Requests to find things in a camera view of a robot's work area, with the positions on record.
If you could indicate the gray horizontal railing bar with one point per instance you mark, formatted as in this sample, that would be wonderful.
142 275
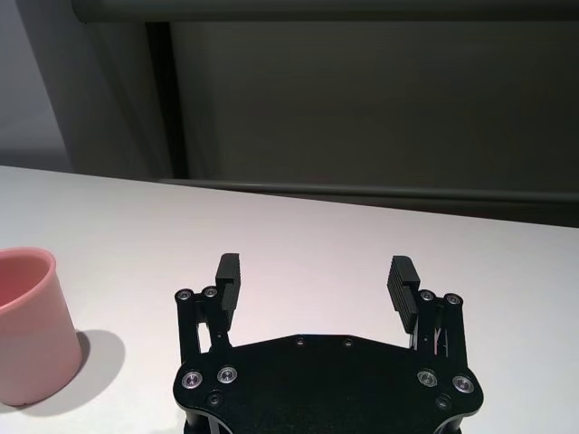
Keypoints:
316 8
362 190

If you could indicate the pink plastic cup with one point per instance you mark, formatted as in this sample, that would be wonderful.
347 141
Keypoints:
31 334

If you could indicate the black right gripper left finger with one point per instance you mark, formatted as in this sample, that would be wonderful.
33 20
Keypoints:
226 294

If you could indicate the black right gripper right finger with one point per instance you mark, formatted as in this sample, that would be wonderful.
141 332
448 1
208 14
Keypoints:
402 294

